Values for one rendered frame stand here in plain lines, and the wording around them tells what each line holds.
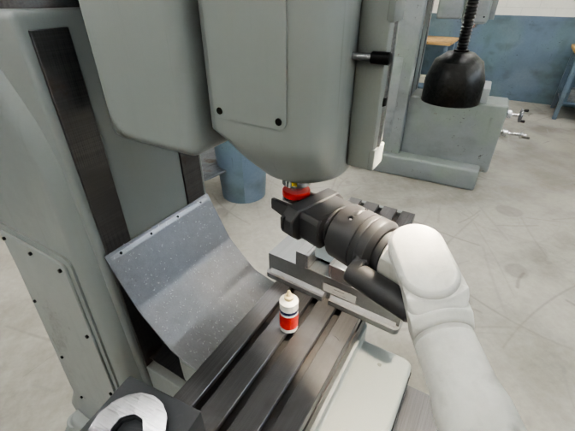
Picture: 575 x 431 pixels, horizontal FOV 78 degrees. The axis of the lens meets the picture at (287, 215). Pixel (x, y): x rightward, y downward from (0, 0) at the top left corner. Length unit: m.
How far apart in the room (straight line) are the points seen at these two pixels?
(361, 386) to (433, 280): 0.51
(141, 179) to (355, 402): 0.66
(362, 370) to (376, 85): 0.65
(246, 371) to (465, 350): 0.46
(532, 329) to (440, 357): 2.01
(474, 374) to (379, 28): 0.37
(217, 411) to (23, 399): 1.51
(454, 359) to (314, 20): 0.37
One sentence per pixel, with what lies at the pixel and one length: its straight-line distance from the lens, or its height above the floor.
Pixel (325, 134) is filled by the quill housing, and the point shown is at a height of 1.40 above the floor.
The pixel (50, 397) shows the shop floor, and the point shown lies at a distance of 2.09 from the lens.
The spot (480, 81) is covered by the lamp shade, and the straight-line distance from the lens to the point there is 0.52.
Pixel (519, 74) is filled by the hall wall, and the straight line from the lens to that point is 7.05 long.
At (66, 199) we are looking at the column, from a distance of 0.79.
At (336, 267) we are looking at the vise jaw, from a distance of 0.80.
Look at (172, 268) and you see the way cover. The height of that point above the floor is 0.98.
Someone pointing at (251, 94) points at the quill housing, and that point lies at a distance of 0.46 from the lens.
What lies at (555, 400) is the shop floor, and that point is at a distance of 2.15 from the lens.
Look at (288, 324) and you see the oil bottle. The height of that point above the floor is 0.95.
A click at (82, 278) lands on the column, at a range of 0.90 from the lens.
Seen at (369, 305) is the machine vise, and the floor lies 0.96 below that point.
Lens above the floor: 1.55
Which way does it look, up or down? 33 degrees down
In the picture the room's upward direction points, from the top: straight up
